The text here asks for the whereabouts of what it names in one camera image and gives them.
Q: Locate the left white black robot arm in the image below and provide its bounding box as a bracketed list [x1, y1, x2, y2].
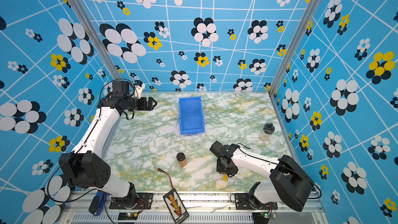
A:
[59, 96, 158, 208]

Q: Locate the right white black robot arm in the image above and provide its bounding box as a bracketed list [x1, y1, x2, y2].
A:
[209, 141, 315, 212]

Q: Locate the blue plastic bin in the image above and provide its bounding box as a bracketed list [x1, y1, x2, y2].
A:
[178, 96, 205, 135]

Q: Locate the brown spice jar black lid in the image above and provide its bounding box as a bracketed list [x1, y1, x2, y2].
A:
[176, 152, 188, 168]

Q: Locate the clear jar black lid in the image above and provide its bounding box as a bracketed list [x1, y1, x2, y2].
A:
[259, 123, 275, 141]

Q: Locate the small circuit board right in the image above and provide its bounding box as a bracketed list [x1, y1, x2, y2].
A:
[252, 213, 270, 224]

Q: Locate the small circuit board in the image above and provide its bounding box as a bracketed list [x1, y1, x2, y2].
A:
[118, 212, 138, 222]
[252, 213, 270, 224]

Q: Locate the blue black clamp tool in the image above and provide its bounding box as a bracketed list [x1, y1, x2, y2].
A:
[89, 191, 107, 216]

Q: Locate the small circuit board left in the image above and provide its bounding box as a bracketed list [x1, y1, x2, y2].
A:
[118, 212, 138, 222]

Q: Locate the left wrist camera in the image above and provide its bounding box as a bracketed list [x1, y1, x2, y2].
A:
[134, 80, 146, 99]

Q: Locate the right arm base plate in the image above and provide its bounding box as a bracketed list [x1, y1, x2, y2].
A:
[231, 193, 278, 211]

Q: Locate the aluminium front rail frame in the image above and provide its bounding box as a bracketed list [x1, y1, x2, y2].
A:
[59, 191, 329, 224]

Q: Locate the black battery pack with cable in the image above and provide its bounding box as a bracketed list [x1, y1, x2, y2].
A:
[157, 168, 189, 224]

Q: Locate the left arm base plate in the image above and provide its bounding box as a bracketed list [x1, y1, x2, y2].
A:
[109, 192, 154, 210]

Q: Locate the left aluminium corner post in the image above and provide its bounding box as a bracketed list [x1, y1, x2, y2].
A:
[69, 0, 122, 80]

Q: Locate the aluminium corner post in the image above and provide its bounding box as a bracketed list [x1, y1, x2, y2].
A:
[269, 0, 321, 98]
[69, 0, 122, 80]

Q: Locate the right aluminium corner post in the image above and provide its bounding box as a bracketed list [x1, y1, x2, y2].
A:
[269, 0, 321, 98]

